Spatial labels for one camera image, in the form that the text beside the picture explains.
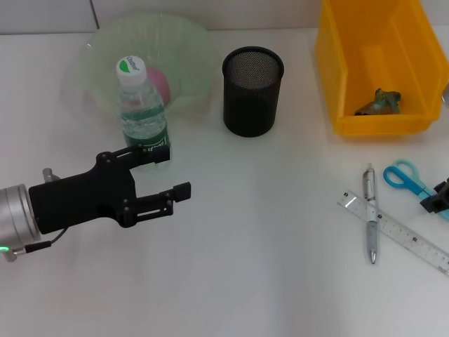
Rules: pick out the blue and teal scissors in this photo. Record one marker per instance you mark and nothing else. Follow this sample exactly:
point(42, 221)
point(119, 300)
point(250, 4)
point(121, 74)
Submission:
point(425, 191)

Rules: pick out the green translucent fruit plate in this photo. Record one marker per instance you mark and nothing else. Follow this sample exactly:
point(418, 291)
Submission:
point(182, 45)

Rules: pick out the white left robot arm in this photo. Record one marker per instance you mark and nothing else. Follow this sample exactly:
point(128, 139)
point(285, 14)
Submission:
point(15, 214)

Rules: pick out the black mesh pen holder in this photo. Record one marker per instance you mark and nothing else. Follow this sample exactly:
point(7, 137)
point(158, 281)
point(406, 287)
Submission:
point(250, 112)

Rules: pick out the green plastic wrapper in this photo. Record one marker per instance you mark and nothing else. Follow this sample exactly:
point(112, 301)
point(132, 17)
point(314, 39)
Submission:
point(382, 102)

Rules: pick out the silver ballpoint pen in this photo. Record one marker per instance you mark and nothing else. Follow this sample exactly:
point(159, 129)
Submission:
point(372, 231)

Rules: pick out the yellow plastic bin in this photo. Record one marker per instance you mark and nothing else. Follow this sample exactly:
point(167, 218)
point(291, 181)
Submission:
point(379, 52)

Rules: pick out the clear plastic ruler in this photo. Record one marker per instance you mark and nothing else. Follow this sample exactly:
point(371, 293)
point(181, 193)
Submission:
point(403, 231)

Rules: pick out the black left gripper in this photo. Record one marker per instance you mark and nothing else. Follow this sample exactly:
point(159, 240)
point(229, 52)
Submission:
point(77, 196)

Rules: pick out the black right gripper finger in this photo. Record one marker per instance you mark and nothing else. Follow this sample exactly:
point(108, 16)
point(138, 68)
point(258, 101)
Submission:
point(443, 187)
point(435, 210)

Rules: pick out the clear green-label water bottle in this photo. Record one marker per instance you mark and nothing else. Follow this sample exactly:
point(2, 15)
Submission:
point(140, 116)

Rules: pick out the pink peach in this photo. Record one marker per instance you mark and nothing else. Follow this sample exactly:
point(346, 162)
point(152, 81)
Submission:
point(159, 84)

